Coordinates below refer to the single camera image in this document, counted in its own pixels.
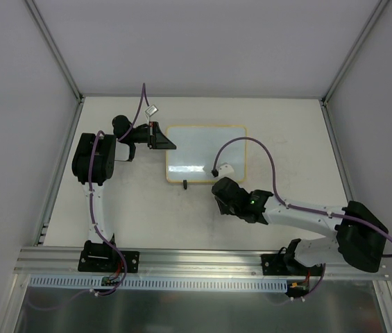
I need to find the yellow framed whiteboard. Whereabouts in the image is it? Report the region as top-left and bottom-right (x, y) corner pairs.
(166, 125), (247, 184)

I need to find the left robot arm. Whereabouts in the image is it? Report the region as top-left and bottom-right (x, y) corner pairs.
(71, 115), (177, 271)

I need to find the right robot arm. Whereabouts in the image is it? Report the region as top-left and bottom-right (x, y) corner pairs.
(212, 177), (389, 275)

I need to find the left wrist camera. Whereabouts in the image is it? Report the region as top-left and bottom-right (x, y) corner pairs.
(144, 105), (158, 117)

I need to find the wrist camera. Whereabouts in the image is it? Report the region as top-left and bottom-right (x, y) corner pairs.
(211, 164), (235, 179)
(144, 105), (158, 117)

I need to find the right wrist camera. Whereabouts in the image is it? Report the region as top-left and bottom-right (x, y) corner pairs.
(211, 164), (235, 179)

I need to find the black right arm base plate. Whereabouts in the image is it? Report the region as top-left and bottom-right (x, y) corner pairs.
(260, 239), (323, 276)

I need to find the white slotted cable duct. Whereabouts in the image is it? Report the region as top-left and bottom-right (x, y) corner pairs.
(28, 274), (288, 293)

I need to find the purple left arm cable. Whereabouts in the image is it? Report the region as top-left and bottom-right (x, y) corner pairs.
(25, 82), (148, 310)

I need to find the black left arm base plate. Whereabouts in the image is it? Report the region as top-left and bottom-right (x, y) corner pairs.
(78, 240), (140, 273)

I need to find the aluminium mounting rail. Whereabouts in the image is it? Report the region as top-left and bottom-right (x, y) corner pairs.
(13, 245), (390, 281)

